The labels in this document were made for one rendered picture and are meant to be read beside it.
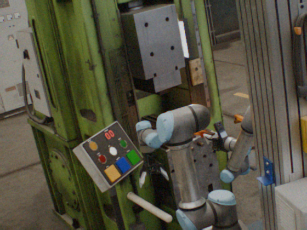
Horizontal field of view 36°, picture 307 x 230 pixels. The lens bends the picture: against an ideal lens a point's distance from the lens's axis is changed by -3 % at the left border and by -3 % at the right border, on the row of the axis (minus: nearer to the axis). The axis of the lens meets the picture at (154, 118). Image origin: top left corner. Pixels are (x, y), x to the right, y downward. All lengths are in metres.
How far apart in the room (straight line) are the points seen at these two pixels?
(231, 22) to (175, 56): 7.70
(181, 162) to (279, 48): 0.65
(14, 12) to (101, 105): 5.21
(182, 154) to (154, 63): 1.06
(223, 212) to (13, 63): 6.30
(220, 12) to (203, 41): 7.18
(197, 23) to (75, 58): 0.84
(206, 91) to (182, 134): 1.45
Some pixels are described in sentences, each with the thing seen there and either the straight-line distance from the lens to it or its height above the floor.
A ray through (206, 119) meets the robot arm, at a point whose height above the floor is 1.40.
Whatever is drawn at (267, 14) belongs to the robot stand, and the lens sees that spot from 1.58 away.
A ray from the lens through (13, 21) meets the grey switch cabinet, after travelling 8.00.
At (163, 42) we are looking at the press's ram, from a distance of 2.94.
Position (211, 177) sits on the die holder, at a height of 0.59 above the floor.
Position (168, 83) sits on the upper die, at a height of 1.30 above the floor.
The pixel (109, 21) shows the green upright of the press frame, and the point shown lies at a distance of 2.91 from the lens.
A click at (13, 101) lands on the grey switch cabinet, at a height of 0.24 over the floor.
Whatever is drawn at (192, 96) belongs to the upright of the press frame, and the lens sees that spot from 3.29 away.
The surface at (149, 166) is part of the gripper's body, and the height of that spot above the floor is 1.07.
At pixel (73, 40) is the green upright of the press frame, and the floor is 1.64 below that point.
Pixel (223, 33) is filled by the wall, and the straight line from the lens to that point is 10.56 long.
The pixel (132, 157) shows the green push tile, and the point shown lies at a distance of 2.75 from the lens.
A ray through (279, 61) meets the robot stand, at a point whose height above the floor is 1.68.
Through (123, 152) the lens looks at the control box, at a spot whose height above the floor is 1.06.
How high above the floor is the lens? 2.08
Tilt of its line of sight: 19 degrees down
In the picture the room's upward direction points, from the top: 11 degrees counter-clockwise
